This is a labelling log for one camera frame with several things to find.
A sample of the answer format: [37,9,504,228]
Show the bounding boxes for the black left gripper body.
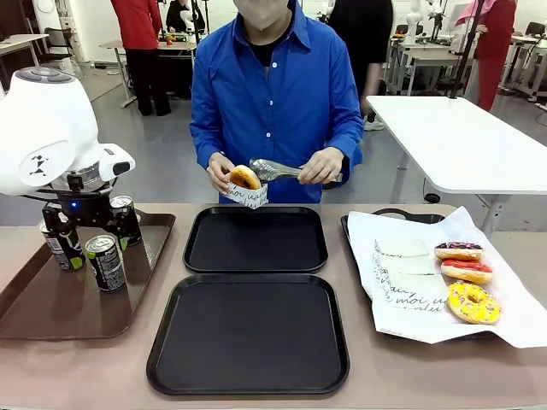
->
[53,190,120,228]

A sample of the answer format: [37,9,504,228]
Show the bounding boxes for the black green Pepsi can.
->
[84,234,127,293]
[109,195,144,248]
[40,221,86,272]

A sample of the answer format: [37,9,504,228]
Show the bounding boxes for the plain glazed donut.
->
[229,165,262,191]

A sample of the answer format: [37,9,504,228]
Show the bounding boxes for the metal serving tongs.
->
[249,156,344,184]

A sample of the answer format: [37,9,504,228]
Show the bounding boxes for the chocolate sprinkle donut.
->
[434,241,485,262]

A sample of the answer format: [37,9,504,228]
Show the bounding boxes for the red frosted donut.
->
[440,258,494,285]

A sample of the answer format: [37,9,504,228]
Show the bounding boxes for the right forearm in blue sleeve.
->
[189,114,232,166]

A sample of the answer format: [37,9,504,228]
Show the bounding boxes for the left forearm in blue sleeve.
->
[324,114,365,167]

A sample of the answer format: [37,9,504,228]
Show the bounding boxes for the person's right hand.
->
[207,152,236,196]

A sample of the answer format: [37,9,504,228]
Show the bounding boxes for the person's left hand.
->
[297,148,345,185]

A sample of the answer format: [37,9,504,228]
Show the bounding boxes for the brown plastic tray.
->
[0,208,177,342]

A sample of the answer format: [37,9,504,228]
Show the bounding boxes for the small black plastic tray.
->
[182,206,329,275]

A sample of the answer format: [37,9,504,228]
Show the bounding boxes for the large black plastic tray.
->
[145,273,350,396]

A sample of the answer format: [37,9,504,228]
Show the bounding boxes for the wooden background table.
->
[99,39,197,108]

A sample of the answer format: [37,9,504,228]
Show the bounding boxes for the black office chair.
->
[41,26,74,63]

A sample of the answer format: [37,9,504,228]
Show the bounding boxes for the person in red top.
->
[109,0,173,117]

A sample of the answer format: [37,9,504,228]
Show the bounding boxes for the person in blue shirt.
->
[189,0,365,205]

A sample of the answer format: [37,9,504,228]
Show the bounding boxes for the beige face mask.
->
[234,0,296,31]

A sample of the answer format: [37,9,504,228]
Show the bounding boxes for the person in black clothes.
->
[327,0,395,132]

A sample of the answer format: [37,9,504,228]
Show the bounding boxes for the white table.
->
[366,94,547,236]

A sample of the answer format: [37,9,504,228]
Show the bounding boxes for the yellow frosted sprinkle donut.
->
[447,280,503,326]

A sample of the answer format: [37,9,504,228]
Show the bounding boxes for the black stand pole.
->
[448,0,486,100]

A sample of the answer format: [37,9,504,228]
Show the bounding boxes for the white paper sheet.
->
[346,206,547,349]

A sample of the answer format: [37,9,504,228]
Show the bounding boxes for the person in red dress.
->
[455,0,519,112]

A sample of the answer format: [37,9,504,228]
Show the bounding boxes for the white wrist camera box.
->
[98,143,137,177]

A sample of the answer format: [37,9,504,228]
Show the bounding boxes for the black tray with handle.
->
[340,208,499,341]

